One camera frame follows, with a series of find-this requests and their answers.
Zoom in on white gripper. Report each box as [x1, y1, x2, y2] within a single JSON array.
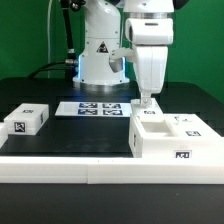
[[125, 18, 174, 106]]

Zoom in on white cabinet body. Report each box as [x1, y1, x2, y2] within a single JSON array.
[[129, 114, 224, 160]]

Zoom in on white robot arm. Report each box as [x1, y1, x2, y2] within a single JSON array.
[[59, 0, 175, 107]]

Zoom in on white cabinet top block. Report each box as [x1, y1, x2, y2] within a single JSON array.
[[4, 103, 49, 135]]

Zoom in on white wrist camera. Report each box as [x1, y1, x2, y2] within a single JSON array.
[[109, 48, 135, 73]]

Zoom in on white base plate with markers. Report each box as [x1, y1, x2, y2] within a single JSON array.
[[55, 102, 131, 117]]

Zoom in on white U-shaped obstacle frame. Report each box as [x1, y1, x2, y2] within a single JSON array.
[[0, 121, 224, 185]]

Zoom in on black corrugated cable hose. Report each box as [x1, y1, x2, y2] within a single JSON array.
[[27, 0, 87, 81]]

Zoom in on white thin cable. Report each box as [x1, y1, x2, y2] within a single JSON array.
[[46, 0, 54, 80]]

